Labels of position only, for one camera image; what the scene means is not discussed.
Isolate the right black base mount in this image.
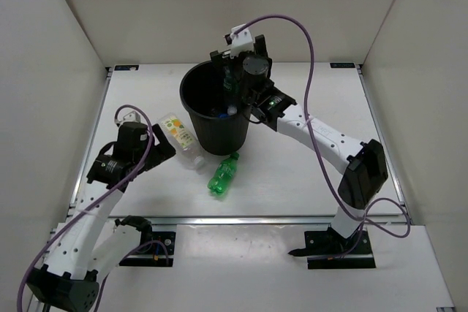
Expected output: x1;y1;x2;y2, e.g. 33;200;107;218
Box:
288;227;377;270

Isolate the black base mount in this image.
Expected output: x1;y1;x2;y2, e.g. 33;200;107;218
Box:
288;227;377;270
119;230;176;268

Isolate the green soda bottle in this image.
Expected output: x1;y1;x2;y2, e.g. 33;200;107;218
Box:
207;152;239;196

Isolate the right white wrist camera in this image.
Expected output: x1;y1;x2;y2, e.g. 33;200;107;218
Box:
224;24;254;58

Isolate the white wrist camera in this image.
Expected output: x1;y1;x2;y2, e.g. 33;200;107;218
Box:
224;24;254;58
114;110;141;126

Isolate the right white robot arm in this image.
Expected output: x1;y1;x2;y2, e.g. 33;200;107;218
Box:
210;30;388;254

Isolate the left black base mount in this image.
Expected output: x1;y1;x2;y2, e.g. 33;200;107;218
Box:
119;230;176;268

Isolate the black plastic bin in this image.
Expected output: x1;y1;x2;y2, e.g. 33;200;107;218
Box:
179;61;251;156

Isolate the orange label clear bottle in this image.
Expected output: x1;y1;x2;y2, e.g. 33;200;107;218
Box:
158;113;205;170

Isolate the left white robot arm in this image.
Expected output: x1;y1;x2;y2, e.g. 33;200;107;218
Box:
26;121;176;311

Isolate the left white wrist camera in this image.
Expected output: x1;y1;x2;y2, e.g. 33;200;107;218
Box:
114;110;141;126

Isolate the blue label water bottle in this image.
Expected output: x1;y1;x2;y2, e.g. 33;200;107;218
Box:
210;105;238;119

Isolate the green label clear bottle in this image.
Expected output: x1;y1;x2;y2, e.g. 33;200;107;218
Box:
223;66;238;115

